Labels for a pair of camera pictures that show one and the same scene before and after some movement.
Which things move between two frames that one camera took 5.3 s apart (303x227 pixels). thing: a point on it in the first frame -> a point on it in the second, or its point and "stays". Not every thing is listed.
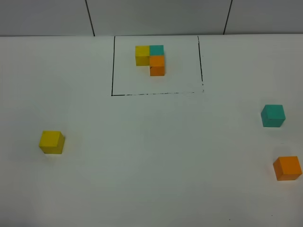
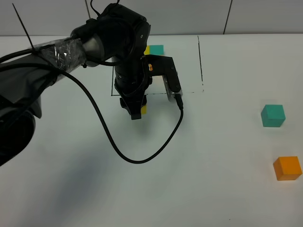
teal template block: (156, 50) stays
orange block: (287, 168) stays
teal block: (272, 116) stays
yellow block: (52, 142) -> (143, 109)
